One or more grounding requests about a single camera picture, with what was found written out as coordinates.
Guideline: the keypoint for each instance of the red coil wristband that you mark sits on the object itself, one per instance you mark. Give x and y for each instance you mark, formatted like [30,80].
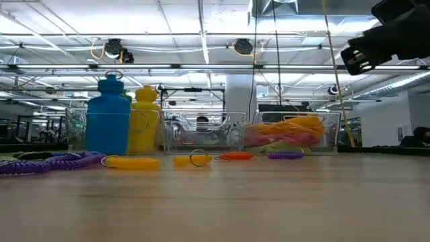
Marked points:
[235,156]

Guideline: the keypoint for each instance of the orange coil wristband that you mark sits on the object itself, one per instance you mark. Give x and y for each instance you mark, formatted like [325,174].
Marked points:
[134,163]
[181,160]

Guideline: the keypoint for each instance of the yellow plastic sports bottle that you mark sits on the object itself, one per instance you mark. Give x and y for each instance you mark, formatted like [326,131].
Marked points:
[144,127]

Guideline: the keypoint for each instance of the green plastic sports bottle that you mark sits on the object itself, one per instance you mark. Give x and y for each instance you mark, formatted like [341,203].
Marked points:
[127,97]

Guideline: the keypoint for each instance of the blue plastic sports bottle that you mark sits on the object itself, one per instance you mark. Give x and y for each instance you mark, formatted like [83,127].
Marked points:
[107,121]

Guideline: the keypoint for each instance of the black coil wristband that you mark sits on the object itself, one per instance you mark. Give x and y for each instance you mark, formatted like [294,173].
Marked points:
[33,155]

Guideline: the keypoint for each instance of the black ceiling-mounted device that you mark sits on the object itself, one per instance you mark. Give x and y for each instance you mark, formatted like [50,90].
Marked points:
[333,89]
[243,46]
[114,48]

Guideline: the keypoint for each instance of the person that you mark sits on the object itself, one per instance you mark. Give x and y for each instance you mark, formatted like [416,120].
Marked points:
[202,121]
[420,134]

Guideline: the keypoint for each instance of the clear plastic bin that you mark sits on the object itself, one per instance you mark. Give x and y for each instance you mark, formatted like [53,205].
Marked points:
[75,131]
[218,138]
[331,134]

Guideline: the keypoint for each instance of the long ceiling light strip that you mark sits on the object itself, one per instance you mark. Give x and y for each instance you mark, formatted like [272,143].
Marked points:
[134,66]

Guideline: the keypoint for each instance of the silver round duct pipe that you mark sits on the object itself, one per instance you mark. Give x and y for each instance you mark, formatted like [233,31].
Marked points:
[386,90]

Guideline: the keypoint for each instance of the silver ceiling duct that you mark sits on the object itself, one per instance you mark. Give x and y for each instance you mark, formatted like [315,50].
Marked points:
[285,6]

